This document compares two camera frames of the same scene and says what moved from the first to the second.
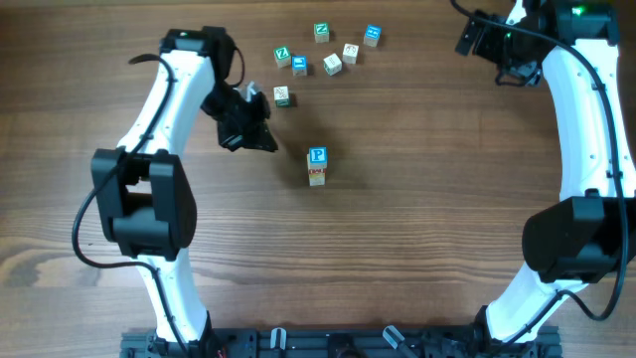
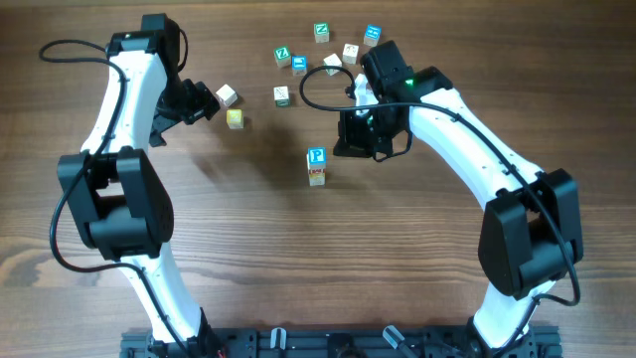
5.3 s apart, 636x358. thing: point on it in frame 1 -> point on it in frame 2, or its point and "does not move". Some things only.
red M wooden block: (317, 172) does not move
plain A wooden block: (317, 179) does not move
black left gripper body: (246, 120) -> (185, 100)
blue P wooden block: (317, 158) does not move
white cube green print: (332, 64) does not move
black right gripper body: (499, 46) -> (367, 135)
